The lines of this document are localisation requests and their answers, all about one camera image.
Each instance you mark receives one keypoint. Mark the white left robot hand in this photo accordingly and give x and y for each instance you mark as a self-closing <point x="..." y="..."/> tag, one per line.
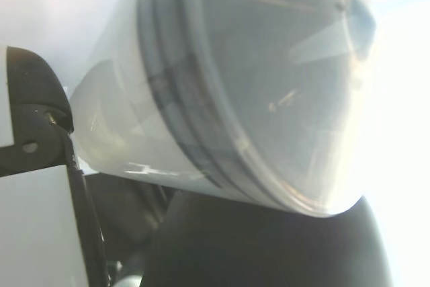
<point x="37" y="226"/>

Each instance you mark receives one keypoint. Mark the large clear plastic syringe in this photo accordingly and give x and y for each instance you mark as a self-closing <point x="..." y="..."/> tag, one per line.
<point x="235" y="82"/>

